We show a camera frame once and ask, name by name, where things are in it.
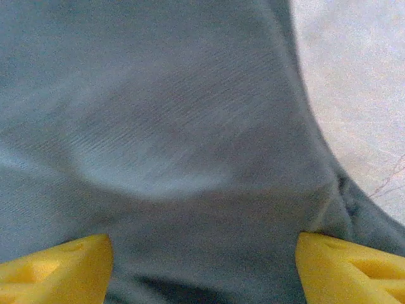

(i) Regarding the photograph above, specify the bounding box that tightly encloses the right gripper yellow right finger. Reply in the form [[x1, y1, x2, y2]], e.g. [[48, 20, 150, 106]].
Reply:
[[297, 232, 405, 304]]

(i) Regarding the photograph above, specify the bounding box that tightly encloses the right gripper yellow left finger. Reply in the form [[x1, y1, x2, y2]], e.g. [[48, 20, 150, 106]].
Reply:
[[0, 233, 114, 304]]

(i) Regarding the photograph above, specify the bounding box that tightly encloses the grey-blue t-shirt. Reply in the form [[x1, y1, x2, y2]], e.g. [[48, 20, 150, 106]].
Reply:
[[0, 0, 405, 304]]

